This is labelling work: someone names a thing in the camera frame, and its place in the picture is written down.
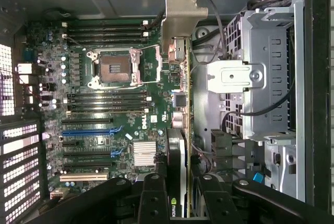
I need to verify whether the silver chipset heatsink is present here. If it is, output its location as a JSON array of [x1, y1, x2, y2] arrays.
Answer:
[[133, 141, 157, 167]]

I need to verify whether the white expansion slot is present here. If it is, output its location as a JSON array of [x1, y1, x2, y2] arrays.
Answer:
[[59, 173, 110, 183]]

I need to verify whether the green Dell motherboard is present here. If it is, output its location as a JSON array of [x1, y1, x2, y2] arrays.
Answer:
[[23, 19, 194, 199]]

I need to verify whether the blue expansion slot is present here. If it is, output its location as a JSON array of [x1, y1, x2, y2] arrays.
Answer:
[[62, 126, 124, 138]]

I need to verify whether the CPU socket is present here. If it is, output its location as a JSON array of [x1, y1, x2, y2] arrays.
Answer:
[[87, 48, 144, 89]]

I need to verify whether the silver disk bay cage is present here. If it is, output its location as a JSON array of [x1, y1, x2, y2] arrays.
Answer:
[[206, 7, 306, 147]]

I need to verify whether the thin wire locking lever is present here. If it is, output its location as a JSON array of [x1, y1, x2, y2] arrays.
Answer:
[[64, 34, 91, 52]]

